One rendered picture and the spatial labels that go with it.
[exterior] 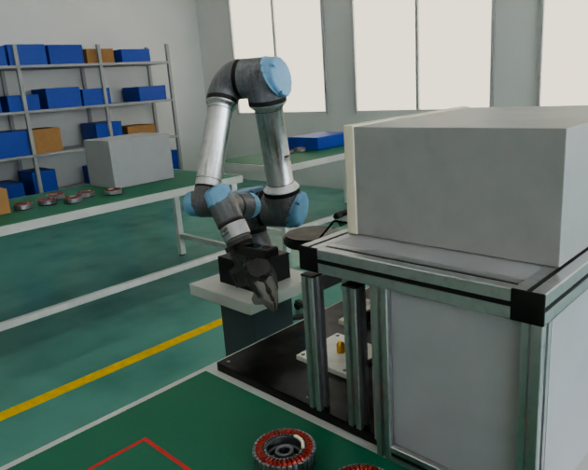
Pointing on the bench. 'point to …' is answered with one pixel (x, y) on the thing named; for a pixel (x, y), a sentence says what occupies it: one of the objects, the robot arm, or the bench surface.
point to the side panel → (457, 386)
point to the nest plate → (336, 362)
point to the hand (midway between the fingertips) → (274, 306)
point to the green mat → (196, 434)
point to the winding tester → (483, 180)
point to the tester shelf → (458, 274)
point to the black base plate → (298, 372)
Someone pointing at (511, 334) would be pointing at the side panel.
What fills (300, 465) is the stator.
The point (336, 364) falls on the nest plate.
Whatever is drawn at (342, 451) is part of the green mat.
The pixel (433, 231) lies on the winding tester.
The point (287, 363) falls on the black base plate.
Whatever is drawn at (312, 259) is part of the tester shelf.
